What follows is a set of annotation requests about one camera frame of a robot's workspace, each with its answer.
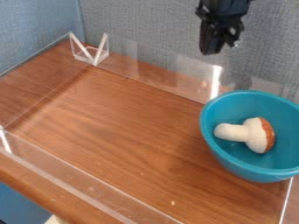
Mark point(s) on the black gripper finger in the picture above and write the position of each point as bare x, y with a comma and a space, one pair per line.
218, 38
206, 38

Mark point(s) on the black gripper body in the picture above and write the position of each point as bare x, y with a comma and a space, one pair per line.
224, 14

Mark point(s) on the white toy mushroom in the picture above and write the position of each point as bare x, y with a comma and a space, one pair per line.
254, 133

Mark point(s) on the blue plastic bowl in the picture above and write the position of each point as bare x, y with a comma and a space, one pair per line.
232, 108

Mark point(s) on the clear acrylic barrier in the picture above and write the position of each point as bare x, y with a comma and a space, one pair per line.
100, 143

